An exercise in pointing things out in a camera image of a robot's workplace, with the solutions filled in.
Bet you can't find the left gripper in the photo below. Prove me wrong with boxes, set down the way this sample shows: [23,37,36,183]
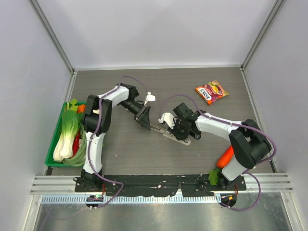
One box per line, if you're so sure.
[119,100,151,130]

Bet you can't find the green plastic tray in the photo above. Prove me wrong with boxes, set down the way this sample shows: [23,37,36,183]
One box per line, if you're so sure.
[45,102,87,167]

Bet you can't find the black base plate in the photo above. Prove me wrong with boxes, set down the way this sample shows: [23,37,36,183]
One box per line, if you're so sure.
[73,172,246,197]

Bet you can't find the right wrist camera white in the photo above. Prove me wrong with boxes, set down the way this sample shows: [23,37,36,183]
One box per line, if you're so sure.
[158,113,178,129]

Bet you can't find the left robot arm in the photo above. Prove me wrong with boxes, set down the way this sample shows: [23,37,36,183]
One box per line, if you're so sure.
[75,83,155,192]

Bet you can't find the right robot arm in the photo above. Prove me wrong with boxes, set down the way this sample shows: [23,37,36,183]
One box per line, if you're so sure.
[169,103,272,190]

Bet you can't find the orange toy carrot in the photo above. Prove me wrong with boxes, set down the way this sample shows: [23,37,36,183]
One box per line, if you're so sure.
[216,146,234,169]

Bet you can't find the white slotted cable duct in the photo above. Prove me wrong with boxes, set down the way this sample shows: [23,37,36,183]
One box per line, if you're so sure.
[41,194,221,205]

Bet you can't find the red toy chili pepper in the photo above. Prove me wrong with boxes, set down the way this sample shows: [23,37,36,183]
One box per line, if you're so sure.
[72,131,80,156]

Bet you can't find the small orange toy vegetable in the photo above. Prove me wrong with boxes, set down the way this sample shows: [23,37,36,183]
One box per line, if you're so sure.
[77,104,86,113]

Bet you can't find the orange candy bag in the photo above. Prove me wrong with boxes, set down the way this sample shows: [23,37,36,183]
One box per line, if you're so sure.
[195,80,229,105]

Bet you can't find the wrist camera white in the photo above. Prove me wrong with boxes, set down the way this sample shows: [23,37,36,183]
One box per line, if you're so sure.
[158,113,178,129]
[144,91,156,105]

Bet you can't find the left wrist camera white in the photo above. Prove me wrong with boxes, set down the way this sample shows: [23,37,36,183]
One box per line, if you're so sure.
[144,91,156,105]

